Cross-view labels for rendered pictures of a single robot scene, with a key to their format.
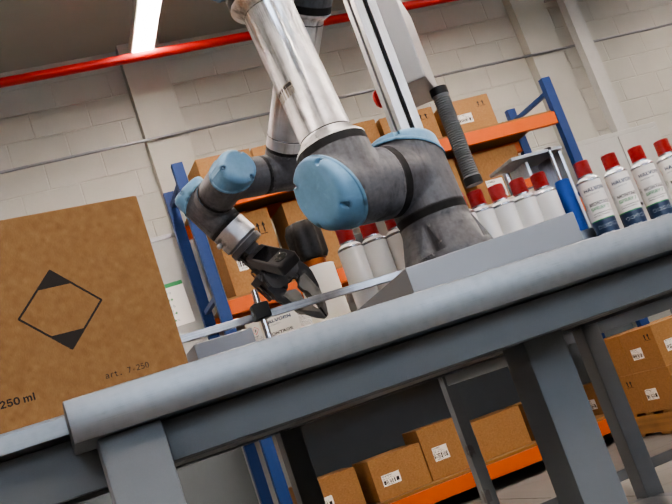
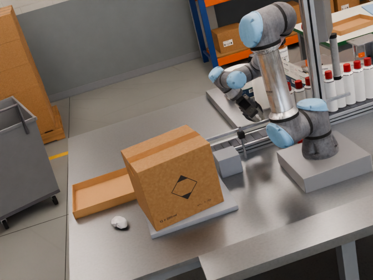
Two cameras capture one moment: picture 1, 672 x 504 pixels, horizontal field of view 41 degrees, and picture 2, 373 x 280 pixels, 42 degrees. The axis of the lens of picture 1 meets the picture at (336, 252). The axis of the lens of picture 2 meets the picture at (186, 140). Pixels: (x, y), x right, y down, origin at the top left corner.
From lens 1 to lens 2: 1.27 m
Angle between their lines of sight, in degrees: 38
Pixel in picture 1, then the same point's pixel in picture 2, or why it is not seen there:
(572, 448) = (344, 248)
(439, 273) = (314, 180)
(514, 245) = (344, 168)
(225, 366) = (251, 270)
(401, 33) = (322, 19)
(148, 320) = (211, 185)
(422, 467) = not seen: hidden behind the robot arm
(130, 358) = (205, 198)
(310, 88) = (280, 96)
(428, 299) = (311, 248)
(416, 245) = (308, 148)
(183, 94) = not seen: outside the picture
